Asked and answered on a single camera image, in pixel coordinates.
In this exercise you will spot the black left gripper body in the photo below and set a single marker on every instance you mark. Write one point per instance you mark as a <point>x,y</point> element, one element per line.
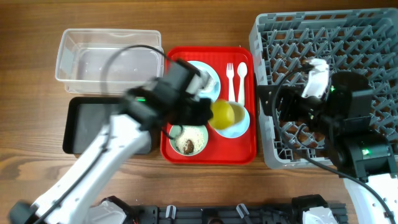
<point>191,111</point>

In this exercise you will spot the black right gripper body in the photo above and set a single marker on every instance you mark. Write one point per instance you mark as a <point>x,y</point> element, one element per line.
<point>310,110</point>

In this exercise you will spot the green bowl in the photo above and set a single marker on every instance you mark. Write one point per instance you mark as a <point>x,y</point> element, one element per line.
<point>174,132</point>

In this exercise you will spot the rice food waste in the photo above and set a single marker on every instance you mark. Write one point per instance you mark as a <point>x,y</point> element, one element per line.
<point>190,142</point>

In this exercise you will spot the yellow plastic cup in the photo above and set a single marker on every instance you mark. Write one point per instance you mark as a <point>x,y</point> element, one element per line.
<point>226,114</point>

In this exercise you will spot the light blue bowl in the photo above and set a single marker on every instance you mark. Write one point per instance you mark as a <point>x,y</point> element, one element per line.
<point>241,124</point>

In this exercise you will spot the white napkin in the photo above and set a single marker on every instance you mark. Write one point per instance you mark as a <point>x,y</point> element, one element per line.
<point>210,84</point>

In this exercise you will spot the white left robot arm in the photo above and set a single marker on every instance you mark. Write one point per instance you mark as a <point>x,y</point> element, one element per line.
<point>163,100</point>

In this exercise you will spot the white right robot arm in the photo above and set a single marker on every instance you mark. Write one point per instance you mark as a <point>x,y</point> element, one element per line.
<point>361,156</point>

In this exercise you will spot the grey dishwasher rack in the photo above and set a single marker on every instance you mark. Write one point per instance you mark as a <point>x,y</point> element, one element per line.
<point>359,40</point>

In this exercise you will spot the light blue plate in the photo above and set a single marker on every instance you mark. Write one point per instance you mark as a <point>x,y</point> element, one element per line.
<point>213,95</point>

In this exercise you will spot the cream plastic spoon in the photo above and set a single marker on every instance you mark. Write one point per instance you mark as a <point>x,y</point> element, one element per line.
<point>242,72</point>

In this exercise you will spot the red serving tray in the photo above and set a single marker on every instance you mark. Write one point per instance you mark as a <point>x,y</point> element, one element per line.
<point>220,150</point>

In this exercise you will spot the pink plastic fork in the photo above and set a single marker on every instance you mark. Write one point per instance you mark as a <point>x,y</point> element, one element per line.
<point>230,75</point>

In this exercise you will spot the black plastic tray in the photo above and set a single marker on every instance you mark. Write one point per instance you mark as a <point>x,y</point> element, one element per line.
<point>85,119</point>

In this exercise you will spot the clear plastic bin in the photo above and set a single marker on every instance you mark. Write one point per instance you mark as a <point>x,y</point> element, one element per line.
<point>83,54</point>

